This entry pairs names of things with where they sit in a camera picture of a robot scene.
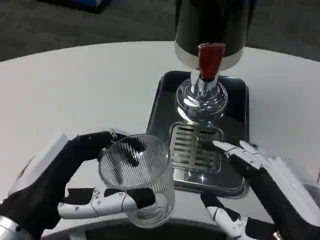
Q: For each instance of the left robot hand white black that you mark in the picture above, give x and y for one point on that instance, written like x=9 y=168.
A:
x=42 y=180

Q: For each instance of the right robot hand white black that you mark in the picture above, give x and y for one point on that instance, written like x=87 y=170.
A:
x=270 y=190

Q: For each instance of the clear ribbed glass cup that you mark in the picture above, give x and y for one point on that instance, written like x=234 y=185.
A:
x=150 y=175

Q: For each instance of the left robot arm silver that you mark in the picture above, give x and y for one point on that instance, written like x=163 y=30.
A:
x=10 y=230

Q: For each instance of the slotted steel grid plate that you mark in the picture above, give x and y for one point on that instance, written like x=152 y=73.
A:
x=182 y=140

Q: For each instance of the robot chest black grey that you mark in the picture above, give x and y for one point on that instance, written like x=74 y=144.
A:
x=150 y=232

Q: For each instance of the steel drip tray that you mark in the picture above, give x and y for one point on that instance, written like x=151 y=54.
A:
x=160 y=107

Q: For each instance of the black steel drink dispenser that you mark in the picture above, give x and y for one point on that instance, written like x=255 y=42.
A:
x=210 y=22

